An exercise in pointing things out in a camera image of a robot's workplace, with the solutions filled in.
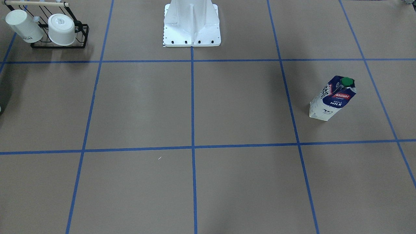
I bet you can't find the black wire cup rack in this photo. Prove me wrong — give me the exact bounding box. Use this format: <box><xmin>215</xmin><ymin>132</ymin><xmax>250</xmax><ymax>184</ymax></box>
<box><xmin>1</xmin><ymin>0</ymin><xmax>90</xmax><ymax>49</ymax></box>

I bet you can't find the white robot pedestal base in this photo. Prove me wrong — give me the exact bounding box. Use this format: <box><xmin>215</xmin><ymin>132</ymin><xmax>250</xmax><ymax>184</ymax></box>
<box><xmin>162</xmin><ymin>0</ymin><xmax>221</xmax><ymax>47</ymax></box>

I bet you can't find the blue white milk carton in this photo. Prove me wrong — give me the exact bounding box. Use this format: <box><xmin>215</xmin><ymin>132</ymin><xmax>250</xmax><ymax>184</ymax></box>
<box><xmin>309</xmin><ymin>76</ymin><xmax>357</xmax><ymax>121</ymax></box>

